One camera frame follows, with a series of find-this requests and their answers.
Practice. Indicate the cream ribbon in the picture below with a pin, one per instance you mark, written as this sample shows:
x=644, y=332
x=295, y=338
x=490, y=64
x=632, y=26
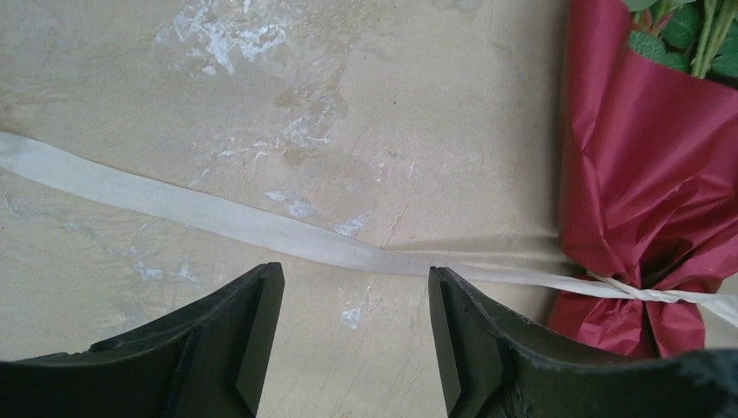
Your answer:
x=50, y=166

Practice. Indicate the dark red wrapping paper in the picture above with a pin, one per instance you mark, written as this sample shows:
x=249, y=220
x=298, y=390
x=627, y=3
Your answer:
x=649, y=163

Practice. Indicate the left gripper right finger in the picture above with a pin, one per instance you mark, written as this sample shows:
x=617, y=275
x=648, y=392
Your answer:
x=494, y=362

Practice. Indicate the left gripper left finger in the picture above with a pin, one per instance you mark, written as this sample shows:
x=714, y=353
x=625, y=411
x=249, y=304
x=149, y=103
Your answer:
x=206, y=359

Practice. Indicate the peach flower stem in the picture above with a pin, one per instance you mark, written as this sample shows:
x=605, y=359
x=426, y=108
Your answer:
x=695, y=37

